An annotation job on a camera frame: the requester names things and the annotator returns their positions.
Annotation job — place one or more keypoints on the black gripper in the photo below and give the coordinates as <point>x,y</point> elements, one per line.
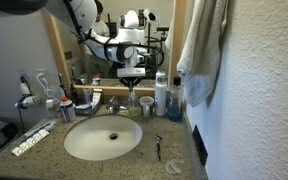
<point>130,72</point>

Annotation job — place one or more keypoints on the clear soap pump bottle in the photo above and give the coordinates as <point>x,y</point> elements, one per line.
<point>134,108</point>

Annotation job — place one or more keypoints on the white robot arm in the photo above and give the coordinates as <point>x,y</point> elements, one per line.
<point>25,7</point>

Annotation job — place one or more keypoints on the blue mouthwash bottle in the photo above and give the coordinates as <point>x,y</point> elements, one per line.
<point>174,112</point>

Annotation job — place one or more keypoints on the dark glass dropper bottle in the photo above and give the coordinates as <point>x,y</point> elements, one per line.
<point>74,95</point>

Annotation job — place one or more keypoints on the white spray can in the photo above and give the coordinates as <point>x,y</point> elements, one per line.
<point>160,93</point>

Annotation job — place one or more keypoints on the chrome sink faucet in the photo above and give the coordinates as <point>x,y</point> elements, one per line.
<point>115,106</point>

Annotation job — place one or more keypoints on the white toothpaste tube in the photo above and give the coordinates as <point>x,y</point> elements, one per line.
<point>92,100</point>

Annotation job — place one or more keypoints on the wood framed mirror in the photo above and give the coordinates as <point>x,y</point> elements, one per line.
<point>127,48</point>

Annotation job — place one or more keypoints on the black shaving razor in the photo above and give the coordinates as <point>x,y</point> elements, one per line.
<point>158,141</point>

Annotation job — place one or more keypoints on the white oval sink basin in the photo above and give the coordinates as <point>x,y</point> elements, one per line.
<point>103,137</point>

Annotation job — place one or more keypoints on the orange cap shaving cream can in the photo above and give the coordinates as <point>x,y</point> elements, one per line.
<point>68,109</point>

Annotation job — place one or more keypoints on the white hanging towel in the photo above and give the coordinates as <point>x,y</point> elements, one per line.
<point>201,54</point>

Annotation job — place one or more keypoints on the clear plastic mouth guard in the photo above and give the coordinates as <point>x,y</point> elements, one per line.
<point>172,166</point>

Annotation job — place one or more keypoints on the purple pill blister pack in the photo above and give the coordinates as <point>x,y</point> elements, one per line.
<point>48,127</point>

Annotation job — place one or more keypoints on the white electric toothbrush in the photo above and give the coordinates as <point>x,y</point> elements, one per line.
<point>28,99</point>

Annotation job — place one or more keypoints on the silver pill blister pack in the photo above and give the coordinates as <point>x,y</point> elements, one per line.
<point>37,137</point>

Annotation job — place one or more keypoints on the long silver blister pack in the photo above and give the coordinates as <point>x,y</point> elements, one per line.
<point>17,151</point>

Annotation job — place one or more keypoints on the black wall outlet plate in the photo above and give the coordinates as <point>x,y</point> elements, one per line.
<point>200,146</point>

